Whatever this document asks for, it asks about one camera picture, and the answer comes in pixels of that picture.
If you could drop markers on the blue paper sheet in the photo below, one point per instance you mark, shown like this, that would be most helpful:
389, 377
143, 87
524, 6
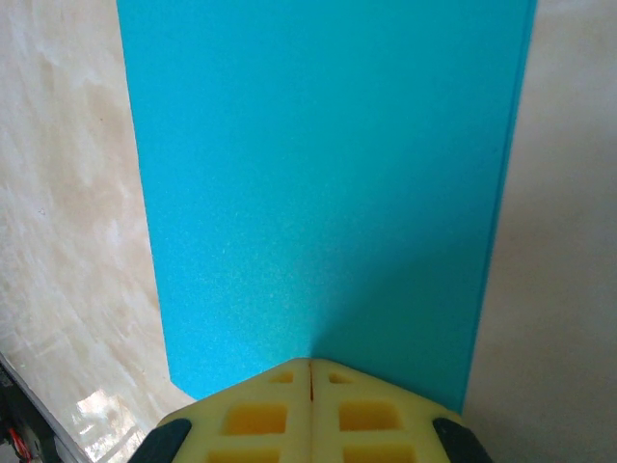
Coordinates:
313, 169

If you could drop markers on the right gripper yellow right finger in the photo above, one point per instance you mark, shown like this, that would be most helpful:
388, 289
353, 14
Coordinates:
371, 419

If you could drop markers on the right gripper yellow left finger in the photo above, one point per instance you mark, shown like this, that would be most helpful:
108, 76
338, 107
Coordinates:
250, 419

